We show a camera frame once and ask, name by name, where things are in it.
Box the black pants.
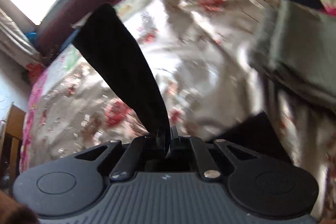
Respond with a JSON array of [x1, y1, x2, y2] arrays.
[[73, 3, 292, 164]]

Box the floral satin bedspread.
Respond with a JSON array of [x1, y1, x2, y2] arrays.
[[14, 0, 335, 223]]

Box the red shopping bag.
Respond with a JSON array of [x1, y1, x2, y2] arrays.
[[26, 63, 45, 85]]

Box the grey green folded cloth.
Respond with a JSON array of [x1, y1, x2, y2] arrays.
[[249, 0, 335, 111]]

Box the maroon upholstered bench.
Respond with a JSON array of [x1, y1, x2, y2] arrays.
[[34, 0, 121, 56]]

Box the blue plastic bag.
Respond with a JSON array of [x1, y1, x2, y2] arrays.
[[25, 32, 38, 48]]

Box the beige patterned curtain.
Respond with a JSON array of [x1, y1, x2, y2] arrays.
[[0, 10, 43, 70]]

